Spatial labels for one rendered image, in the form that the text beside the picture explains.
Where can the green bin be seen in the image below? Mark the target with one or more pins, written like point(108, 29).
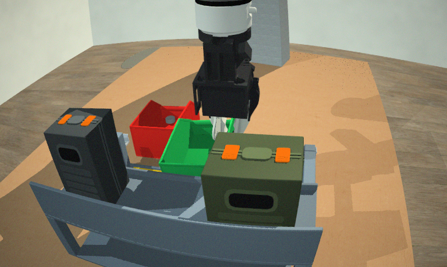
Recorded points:
point(188, 147)

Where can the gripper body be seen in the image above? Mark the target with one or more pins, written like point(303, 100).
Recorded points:
point(221, 95)

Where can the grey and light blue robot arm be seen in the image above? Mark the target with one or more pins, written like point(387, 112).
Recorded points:
point(222, 22)

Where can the olive green tool case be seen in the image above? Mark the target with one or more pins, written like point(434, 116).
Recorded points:
point(253, 179)

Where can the dark grey tool case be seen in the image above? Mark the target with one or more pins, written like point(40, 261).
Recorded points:
point(84, 146)

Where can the red bin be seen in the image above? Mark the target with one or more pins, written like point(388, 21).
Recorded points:
point(150, 132)

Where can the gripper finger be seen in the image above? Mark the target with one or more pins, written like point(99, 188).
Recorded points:
point(254, 94)
point(219, 125)

